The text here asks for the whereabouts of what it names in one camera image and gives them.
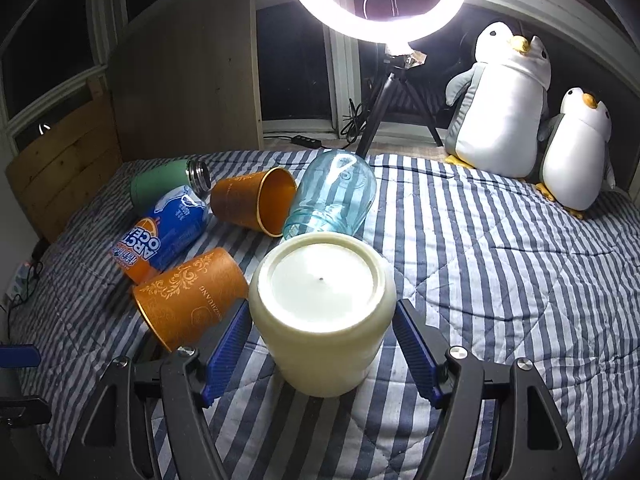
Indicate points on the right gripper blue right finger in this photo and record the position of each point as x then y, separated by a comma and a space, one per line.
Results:
424, 349

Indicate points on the cream white jar cup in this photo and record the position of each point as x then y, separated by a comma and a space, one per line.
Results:
322, 303

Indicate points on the black tripod stand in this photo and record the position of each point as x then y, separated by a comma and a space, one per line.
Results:
396, 79

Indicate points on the blue orange drink can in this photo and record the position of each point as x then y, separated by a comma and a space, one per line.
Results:
164, 232

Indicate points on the large white penguin plush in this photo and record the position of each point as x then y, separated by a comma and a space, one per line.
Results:
499, 104

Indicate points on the pale wooden board panel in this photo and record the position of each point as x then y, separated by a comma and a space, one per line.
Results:
186, 81

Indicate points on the white ring light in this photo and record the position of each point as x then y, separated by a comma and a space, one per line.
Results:
382, 22

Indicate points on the black power strip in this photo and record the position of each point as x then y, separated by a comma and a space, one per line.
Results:
306, 142

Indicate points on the orange paper cup near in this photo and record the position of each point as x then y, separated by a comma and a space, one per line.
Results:
182, 303

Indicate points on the orange paper cup far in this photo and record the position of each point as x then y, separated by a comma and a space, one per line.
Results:
258, 202

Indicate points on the white wall power strip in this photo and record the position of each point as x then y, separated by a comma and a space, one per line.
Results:
18, 288

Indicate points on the wooden pine headboard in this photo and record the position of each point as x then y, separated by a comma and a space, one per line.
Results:
63, 170

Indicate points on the green steel thermos bottle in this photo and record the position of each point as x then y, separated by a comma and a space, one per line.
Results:
148, 188

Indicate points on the orange paper cup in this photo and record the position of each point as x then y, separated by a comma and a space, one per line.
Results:
182, 303
258, 202

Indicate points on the small white penguin plush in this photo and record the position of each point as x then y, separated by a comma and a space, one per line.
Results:
576, 164

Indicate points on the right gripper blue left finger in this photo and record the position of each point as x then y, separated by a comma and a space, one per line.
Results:
221, 348

